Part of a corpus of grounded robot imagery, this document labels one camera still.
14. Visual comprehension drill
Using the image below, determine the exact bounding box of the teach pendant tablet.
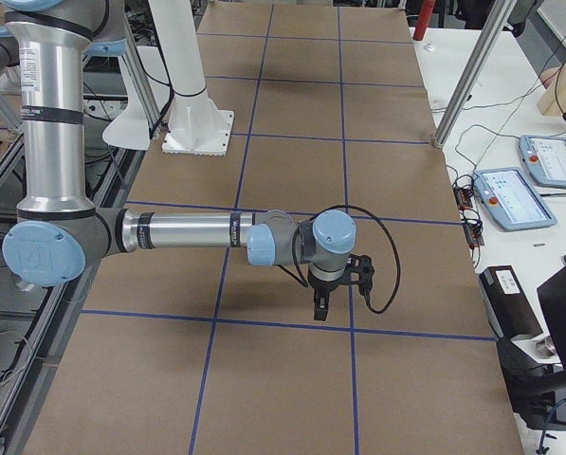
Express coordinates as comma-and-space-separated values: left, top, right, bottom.
519, 135, 566, 189
473, 167, 557, 231

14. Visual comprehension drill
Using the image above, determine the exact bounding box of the black box on desk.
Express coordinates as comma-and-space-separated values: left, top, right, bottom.
479, 265, 543, 354

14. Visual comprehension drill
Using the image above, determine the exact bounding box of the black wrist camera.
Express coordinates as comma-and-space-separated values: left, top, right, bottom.
344, 254, 374, 300

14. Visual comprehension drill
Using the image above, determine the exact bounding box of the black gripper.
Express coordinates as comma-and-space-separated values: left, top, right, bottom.
308, 264, 351, 320

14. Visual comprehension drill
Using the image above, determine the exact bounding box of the brown paper table mat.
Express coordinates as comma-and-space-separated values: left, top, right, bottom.
25, 3, 522, 454

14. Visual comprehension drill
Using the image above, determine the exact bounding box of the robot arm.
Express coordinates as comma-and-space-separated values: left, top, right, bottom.
3, 1, 356, 320

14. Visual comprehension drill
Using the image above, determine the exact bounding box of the aluminium frame post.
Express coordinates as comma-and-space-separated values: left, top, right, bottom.
432, 0, 517, 149

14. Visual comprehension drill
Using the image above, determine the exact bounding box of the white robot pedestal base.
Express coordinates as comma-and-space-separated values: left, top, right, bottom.
149, 0, 234, 155

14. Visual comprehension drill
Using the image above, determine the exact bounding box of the far teach pendant tablet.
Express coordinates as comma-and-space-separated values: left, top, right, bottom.
519, 135, 566, 189

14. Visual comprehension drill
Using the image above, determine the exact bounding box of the clear plastic bag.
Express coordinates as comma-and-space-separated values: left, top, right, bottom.
423, 41, 436, 52

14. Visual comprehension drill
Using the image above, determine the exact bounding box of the black braided right cable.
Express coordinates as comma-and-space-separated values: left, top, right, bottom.
282, 204, 402, 315

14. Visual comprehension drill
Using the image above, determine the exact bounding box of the near teach pendant tablet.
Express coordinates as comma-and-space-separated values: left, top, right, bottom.
473, 167, 557, 231

